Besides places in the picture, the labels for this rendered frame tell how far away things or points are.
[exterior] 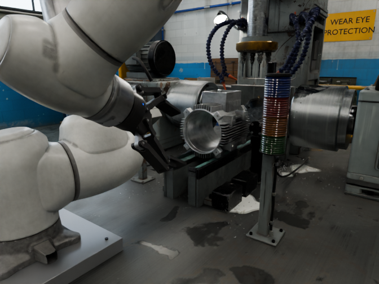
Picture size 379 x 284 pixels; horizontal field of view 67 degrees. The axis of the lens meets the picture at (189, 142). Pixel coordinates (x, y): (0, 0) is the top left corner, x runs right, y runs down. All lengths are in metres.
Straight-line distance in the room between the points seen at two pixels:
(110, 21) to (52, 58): 0.09
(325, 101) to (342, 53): 5.24
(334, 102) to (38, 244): 0.98
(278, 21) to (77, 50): 1.22
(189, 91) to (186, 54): 6.64
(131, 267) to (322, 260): 0.44
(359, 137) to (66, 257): 0.93
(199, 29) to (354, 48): 3.61
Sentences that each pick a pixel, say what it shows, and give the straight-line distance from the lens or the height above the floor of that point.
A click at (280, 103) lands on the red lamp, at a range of 0.68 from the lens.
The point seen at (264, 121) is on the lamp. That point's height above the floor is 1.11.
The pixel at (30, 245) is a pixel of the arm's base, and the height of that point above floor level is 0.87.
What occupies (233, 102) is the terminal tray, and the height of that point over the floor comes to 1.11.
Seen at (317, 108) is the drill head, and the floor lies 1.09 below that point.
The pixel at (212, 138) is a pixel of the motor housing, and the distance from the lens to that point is 1.14.
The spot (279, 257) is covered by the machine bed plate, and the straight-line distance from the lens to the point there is 0.75.
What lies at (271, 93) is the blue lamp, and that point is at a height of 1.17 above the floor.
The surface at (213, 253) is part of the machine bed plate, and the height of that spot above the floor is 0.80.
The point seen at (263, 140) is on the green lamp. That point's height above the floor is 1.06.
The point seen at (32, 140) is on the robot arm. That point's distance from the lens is 0.68.
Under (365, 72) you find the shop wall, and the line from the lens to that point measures 6.27.
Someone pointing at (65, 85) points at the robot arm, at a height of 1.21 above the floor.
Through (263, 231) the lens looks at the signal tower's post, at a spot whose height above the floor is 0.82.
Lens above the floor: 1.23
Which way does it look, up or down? 15 degrees down
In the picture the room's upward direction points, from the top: straight up
